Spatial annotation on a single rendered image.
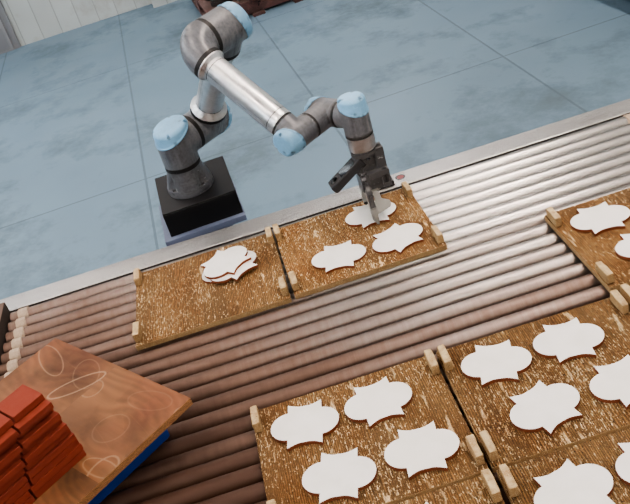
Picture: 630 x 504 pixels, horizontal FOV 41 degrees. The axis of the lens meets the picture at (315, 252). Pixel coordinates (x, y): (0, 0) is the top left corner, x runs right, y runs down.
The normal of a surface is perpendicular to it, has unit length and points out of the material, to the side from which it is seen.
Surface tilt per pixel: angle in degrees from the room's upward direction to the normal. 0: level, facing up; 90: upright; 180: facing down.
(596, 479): 0
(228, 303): 0
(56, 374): 0
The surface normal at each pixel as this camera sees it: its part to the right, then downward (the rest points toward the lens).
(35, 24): 0.24, 0.48
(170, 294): -0.25, -0.81
